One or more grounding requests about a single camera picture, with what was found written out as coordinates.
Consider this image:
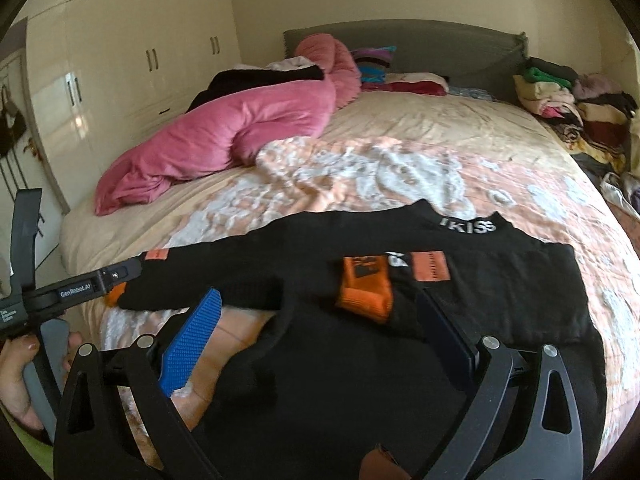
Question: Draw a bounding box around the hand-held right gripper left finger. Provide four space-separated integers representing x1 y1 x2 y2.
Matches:
52 286 223 480

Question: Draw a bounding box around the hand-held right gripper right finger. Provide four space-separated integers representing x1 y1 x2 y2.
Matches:
415 287 601 480

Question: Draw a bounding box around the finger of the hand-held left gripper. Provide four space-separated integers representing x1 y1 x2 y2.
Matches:
101 256 146 292

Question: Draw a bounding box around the black sweater with orange patches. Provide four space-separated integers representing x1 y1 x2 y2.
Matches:
117 199 608 480

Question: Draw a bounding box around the pile of clothes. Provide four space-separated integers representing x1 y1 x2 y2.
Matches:
514 55 640 211

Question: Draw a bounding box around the person's left hand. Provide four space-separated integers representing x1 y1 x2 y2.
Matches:
0 332 84 432

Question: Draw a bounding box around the person's right hand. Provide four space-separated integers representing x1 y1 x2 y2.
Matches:
360 447 411 480

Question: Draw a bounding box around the white door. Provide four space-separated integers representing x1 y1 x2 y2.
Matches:
0 17 66 291

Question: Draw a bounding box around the green cloth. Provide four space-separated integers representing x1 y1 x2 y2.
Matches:
0 410 55 480

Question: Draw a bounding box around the peach patterned quilt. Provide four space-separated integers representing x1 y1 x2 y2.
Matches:
97 135 640 461

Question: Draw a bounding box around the dark hanging bag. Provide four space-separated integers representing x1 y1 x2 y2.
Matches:
0 85 27 157

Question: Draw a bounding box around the pink duvet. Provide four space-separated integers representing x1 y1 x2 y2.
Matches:
95 33 362 217

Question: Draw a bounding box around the cream bedspread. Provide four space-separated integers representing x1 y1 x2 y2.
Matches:
60 91 568 273

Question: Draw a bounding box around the cream wardrobe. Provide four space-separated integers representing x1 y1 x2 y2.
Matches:
25 0 246 211

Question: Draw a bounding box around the black fleece cloth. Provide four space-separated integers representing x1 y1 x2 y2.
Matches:
186 66 326 113

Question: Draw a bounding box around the blue patterned cloth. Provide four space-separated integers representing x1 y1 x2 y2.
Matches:
447 86 496 102

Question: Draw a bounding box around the red cloth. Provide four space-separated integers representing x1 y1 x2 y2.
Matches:
361 72 449 97

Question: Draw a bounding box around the striped pillow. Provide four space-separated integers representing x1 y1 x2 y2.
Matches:
350 46 398 86

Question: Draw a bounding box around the grey bed headboard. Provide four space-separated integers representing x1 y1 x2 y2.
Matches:
282 20 529 106

